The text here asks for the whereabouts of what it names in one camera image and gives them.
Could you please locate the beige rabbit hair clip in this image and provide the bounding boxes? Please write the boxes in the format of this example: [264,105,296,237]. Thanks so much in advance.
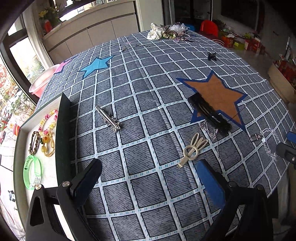
[177,133,208,169]

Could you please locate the silver crystal chain with clasp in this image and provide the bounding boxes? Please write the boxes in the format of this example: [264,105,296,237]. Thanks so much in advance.
[249,127,282,162]

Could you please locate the silver spiked hair clip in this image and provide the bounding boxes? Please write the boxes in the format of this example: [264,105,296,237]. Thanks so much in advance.
[95,105,121,133]

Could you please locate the black fuzzy hair clip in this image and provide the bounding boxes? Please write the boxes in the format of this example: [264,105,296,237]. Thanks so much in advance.
[188,92,231,134]

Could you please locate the small black claw clip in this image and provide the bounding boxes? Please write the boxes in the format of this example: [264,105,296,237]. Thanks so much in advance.
[207,52,217,61]

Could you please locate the green translucent bangle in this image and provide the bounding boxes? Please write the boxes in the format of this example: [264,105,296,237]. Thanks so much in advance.
[23,155,42,190]

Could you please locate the orange star sticker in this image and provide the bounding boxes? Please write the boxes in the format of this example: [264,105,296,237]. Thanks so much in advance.
[177,71,247,131]

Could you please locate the grey checked tablecloth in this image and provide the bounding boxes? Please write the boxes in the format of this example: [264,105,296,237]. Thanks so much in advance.
[38,32,295,240]

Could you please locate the pink star sticker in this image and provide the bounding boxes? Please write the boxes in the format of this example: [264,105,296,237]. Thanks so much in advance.
[54,58,73,74]

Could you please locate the blue star sticker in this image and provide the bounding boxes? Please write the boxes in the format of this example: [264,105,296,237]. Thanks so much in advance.
[79,56,113,78]

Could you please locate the red plastic chair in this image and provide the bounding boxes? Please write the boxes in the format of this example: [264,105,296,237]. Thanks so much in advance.
[199,20,219,39]

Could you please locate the pile of hair accessories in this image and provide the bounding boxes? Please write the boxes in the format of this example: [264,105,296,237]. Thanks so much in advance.
[162,23,191,42]

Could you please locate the beige low cabinet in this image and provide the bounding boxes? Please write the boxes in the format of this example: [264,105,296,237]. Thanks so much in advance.
[43,1,139,64]

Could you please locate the yellow flowers in red pot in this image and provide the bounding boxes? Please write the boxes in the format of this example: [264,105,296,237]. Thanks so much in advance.
[38,5,61,34]

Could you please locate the thin silver chain necklace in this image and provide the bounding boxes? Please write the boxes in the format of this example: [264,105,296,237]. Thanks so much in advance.
[198,120,224,164]

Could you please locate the yellow cord charm bracelet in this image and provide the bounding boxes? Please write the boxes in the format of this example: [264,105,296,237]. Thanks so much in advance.
[40,134,56,158]

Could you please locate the brown braided bracelet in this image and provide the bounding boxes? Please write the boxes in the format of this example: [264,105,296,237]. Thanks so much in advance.
[28,131,41,156]

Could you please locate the pink yellow beaded bracelet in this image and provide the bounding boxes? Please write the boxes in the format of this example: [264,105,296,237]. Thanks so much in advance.
[38,109,59,137]

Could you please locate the thin dark necklace on cloth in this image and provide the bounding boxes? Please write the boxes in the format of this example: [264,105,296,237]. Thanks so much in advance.
[120,43,153,52]

